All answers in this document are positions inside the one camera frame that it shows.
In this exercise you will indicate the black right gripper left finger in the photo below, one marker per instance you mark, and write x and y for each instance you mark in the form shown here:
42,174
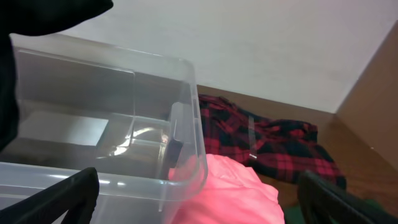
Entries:
74,197

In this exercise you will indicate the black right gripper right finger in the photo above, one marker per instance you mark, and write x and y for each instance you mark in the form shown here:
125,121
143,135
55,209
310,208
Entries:
323,202

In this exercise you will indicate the clear plastic storage container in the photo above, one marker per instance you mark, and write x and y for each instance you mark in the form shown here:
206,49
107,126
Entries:
151,156

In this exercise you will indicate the black trousers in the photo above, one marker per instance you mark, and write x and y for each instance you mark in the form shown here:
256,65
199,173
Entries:
34,18

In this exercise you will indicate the white label in container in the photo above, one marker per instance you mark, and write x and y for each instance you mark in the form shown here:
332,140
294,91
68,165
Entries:
63,128

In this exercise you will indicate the dark green folded garment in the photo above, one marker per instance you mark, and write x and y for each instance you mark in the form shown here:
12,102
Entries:
293,215

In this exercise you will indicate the red plaid flannel shirt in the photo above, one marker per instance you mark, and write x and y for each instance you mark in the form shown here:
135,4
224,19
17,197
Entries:
278,148

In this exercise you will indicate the pink folded garment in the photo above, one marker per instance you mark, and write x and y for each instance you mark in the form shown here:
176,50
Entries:
232,194

